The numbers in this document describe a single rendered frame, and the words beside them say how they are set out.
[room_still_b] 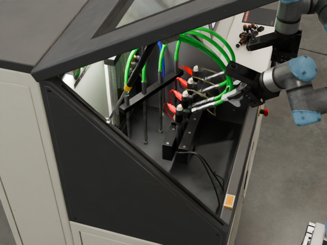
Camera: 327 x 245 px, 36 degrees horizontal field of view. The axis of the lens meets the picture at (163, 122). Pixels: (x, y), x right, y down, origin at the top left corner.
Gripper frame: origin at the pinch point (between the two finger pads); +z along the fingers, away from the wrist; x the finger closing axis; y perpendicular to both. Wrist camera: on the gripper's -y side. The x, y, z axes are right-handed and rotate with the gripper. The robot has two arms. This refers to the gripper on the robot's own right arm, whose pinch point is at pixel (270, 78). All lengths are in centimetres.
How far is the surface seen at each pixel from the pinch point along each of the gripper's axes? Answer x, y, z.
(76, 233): -47, -59, 52
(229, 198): -33.1, -5.1, 28.0
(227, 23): 64, -26, 21
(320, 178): 75, 38, 124
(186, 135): -9.7, -26.7, 26.2
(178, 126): -13.0, -29.0, 19.3
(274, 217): 38, 15, 124
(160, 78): 3.0, -40.8, 11.6
